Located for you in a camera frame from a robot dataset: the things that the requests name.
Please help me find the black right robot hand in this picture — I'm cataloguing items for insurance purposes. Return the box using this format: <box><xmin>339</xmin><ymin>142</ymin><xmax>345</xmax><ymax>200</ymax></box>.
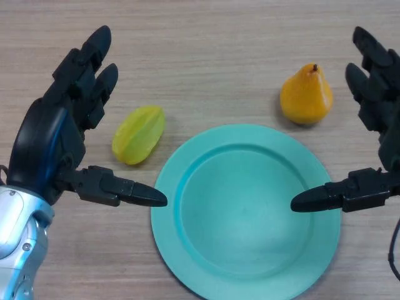
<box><xmin>290</xmin><ymin>26</ymin><xmax>400</xmax><ymax>214</ymax></box>

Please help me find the green plate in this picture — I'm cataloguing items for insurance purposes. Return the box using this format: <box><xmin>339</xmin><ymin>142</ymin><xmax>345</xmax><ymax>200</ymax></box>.
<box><xmin>150</xmin><ymin>124</ymin><xmax>341</xmax><ymax>300</ymax></box>

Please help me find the yellow starfruit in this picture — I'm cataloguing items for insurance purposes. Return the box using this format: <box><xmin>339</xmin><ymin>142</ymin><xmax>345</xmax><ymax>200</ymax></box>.
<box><xmin>111</xmin><ymin>105</ymin><xmax>166</xmax><ymax>166</ymax></box>

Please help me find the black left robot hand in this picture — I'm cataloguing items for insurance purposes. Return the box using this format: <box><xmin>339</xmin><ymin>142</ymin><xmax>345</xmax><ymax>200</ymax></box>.
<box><xmin>6</xmin><ymin>25</ymin><xmax>168</xmax><ymax>208</ymax></box>

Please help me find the orange pear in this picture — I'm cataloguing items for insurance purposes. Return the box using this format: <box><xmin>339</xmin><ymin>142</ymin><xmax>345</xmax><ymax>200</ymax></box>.
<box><xmin>279</xmin><ymin>62</ymin><xmax>334</xmax><ymax>126</ymax></box>

